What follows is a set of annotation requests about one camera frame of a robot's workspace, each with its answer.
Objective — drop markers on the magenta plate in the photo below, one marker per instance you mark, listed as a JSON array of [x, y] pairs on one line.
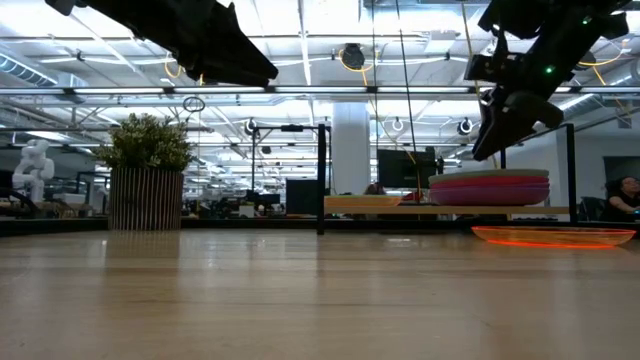
[[490, 183]]

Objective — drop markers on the white building column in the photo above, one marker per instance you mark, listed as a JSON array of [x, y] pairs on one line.
[[352, 150]]

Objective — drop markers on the black monitor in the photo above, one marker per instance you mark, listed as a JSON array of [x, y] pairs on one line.
[[405, 170]]

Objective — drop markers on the black metal rig frame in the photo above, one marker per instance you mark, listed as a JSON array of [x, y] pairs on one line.
[[225, 225]]

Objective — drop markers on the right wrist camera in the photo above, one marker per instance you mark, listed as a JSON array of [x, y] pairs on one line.
[[485, 67]]

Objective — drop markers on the black gantry frame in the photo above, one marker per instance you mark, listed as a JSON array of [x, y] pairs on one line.
[[292, 128]]

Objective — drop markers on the person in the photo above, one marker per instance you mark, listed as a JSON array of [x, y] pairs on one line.
[[375, 189], [622, 200]]

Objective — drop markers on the wooden shelf black frame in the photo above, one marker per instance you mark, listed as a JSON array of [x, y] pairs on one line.
[[450, 210]]

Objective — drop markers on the orange transparent plate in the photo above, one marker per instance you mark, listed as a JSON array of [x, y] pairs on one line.
[[550, 235]]

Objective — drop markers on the white robot figurine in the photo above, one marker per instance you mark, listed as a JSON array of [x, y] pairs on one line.
[[32, 170]]

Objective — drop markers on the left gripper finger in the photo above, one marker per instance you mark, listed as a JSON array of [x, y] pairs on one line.
[[230, 79], [235, 50]]

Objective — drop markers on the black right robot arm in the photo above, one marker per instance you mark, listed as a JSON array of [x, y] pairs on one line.
[[575, 30]]

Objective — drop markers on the potted plant striped pot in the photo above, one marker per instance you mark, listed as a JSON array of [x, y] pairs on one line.
[[145, 190]]

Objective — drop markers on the black equipment case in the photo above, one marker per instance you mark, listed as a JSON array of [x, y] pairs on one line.
[[302, 197]]

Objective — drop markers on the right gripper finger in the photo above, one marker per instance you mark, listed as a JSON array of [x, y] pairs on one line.
[[492, 135]]

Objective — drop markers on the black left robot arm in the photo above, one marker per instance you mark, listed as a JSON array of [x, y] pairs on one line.
[[90, 5]]

